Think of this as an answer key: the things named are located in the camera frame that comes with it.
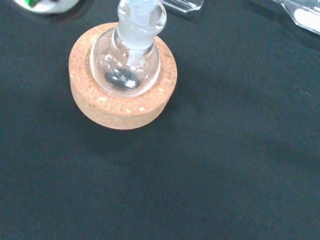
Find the clear acrylic funnel stand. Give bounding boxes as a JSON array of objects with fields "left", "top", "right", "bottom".
[{"left": 162, "top": 0, "right": 320, "bottom": 36}]

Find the black cloth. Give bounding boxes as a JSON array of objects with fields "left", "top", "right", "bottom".
[{"left": 0, "top": 0, "right": 320, "bottom": 240}]

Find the small glass round-bottom flask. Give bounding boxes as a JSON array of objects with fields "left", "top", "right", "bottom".
[{"left": 89, "top": 0, "right": 168, "bottom": 98}]

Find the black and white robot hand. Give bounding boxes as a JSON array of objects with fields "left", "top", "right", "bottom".
[{"left": 14, "top": 0, "right": 81, "bottom": 15}]

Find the cork ring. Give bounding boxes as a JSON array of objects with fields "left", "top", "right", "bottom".
[{"left": 68, "top": 21, "right": 178, "bottom": 130}]

